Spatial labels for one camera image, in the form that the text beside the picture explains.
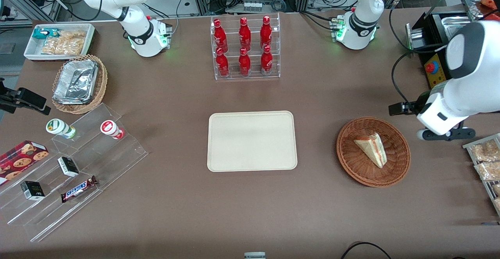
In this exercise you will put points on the stacked aluminium foil containers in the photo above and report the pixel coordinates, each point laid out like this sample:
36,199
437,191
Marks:
76,83

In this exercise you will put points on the red cola bottle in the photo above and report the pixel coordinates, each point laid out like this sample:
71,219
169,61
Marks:
266,33
222,64
220,36
266,63
244,63
245,34

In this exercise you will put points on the metal snack tray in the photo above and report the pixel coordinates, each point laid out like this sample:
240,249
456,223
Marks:
468,146

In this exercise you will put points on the steel warmer pan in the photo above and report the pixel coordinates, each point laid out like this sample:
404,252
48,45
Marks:
455,22

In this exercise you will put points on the Snickers chocolate bar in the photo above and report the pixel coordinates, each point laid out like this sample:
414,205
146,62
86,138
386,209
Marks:
78,189

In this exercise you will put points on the black clamp mount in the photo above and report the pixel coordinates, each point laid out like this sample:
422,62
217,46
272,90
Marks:
33,100

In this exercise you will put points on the teal snack packet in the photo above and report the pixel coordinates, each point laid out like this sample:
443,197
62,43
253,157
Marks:
41,33

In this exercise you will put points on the green lid yoghurt bottle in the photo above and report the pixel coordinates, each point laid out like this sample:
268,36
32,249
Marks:
58,127

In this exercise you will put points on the beige plastic tray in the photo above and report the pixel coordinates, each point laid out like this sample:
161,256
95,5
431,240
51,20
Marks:
252,142

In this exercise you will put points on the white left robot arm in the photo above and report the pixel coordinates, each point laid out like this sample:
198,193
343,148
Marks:
361,30

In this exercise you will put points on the white rectangular snack bin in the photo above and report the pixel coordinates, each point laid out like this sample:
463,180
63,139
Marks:
32,52

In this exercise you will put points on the red cookie box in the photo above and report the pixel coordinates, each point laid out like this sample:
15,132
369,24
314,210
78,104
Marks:
21,159

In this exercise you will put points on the red warmer knob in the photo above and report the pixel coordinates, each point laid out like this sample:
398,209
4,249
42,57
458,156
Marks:
431,67

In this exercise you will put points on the clear acrylic step display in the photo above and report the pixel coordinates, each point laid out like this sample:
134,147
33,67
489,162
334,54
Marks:
117,157

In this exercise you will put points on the oval tan wicker basket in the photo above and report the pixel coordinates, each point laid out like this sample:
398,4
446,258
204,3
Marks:
102,83

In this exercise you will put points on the black food warmer case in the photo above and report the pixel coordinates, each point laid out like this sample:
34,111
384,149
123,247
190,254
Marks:
433,36

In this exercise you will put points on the clear bag of fried snacks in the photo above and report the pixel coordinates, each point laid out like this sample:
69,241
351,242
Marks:
489,171
486,151

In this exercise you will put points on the clear bag of crackers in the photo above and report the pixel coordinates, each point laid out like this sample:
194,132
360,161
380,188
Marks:
74,35
62,47

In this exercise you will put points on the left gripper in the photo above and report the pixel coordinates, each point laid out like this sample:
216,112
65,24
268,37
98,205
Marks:
415,106

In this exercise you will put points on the white labelled object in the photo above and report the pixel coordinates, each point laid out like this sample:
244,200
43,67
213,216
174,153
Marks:
254,255

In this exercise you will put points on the small black carton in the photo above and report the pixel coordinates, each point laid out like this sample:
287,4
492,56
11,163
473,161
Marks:
68,166
32,190

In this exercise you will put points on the red lid yoghurt bottle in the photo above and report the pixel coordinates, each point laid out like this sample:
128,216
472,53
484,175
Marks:
109,128

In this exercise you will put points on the round brown wicker basket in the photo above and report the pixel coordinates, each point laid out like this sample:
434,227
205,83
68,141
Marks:
351,161

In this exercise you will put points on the triangular sandwich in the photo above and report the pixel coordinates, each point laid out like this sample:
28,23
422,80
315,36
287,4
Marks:
371,149

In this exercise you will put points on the clear acrylic bottle rack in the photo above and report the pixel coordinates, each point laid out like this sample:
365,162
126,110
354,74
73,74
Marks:
234,75

